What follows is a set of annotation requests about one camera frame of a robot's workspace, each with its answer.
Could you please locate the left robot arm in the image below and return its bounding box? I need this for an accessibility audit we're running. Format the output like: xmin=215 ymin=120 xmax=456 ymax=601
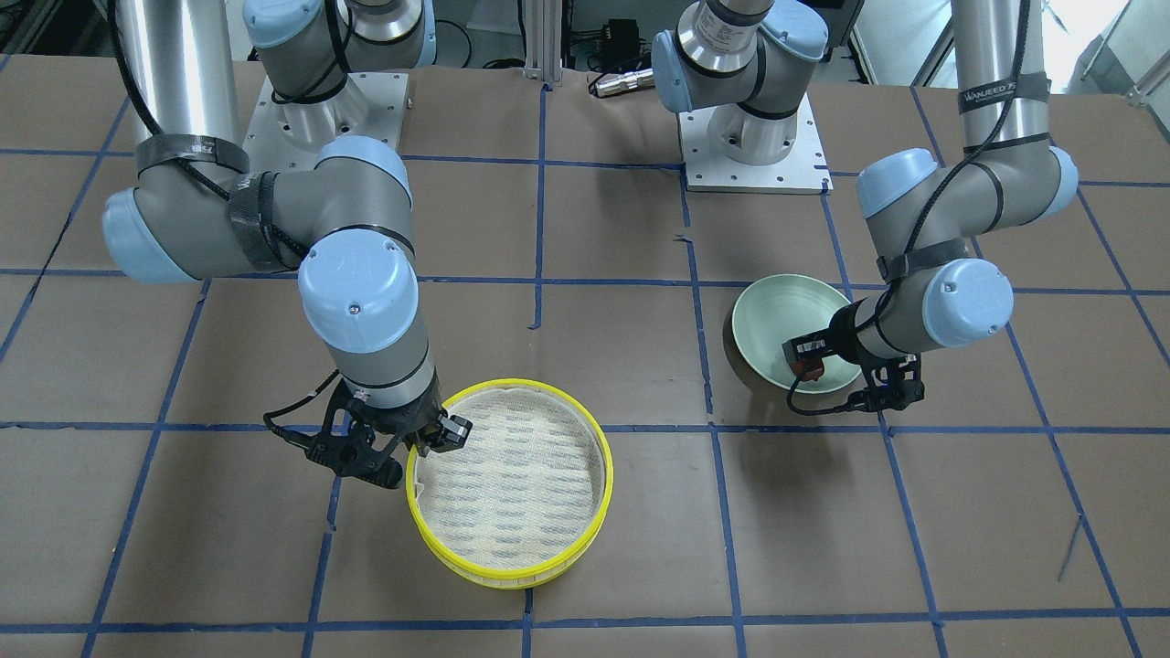
xmin=651 ymin=1 xmax=1079 ymax=414

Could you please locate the brown bun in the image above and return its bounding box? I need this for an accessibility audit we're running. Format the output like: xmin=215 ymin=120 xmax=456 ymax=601
xmin=790 ymin=357 xmax=824 ymax=382

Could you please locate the aluminium frame post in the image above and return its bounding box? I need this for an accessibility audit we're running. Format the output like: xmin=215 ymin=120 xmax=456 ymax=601
xmin=521 ymin=0 xmax=564 ymax=89

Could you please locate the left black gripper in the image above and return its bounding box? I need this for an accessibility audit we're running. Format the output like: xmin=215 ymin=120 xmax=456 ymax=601
xmin=784 ymin=334 xmax=924 ymax=414

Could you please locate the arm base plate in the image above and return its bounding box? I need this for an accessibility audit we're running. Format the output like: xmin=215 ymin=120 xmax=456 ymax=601
xmin=677 ymin=95 xmax=833 ymax=196
xmin=242 ymin=71 xmax=410 ymax=172

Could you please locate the light green plate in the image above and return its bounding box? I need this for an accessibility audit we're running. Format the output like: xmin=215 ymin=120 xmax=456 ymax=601
xmin=720 ymin=273 xmax=848 ymax=393

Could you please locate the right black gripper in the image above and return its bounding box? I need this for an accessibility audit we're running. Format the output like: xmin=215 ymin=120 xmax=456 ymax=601
xmin=309 ymin=379 xmax=473 ymax=491

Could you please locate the silver cylindrical connector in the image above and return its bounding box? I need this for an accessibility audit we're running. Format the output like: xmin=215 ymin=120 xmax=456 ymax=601
xmin=589 ymin=69 xmax=655 ymax=100

